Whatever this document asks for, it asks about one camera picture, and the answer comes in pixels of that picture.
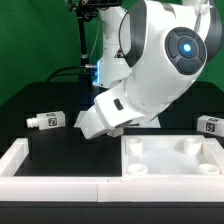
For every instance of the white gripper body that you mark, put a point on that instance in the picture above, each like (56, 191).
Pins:
(110, 109)

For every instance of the white square tabletop part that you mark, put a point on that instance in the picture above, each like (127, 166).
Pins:
(171, 155)

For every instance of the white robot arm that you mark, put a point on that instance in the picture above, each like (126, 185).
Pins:
(167, 47)

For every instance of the white sheet with tags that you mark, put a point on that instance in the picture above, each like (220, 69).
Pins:
(152, 124)

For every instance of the white U-shaped fence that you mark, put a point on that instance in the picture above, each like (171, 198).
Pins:
(148, 188)

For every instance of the black camera stand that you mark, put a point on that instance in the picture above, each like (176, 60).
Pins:
(86, 10)

